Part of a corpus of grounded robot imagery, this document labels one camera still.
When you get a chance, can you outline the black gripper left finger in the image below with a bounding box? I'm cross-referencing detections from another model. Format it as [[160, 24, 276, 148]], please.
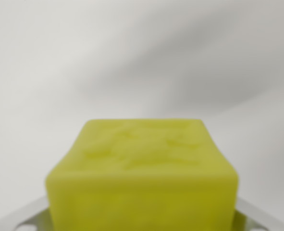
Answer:
[[11, 194, 54, 231]]

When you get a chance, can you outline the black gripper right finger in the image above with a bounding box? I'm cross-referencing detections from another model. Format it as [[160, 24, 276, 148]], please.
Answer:
[[232, 196, 275, 231]]

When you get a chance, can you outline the yellow soft toy cube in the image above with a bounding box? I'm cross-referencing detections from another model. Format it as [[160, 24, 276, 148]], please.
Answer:
[[45, 118, 240, 231]]

